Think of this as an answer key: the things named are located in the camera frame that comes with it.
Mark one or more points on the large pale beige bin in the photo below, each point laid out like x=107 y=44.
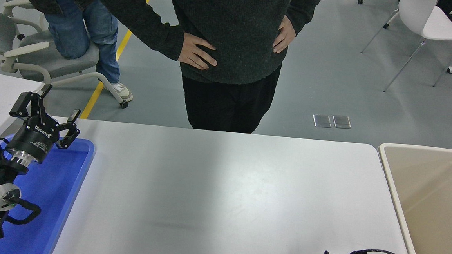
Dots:
x=433 y=202

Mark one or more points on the white shell chair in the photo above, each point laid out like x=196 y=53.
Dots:
x=440 y=28

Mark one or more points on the person's left hand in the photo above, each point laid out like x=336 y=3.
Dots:
x=286 y=36

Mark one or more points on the person's right hand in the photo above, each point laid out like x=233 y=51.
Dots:
x=195 y=50

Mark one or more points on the silver floor socket plate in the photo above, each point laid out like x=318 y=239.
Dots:
x=322 y=120
x=342 y=121

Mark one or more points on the blue plastic tray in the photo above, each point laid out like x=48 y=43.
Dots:
x=57 y=195

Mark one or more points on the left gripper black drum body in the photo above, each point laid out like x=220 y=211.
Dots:
x=37 y=137

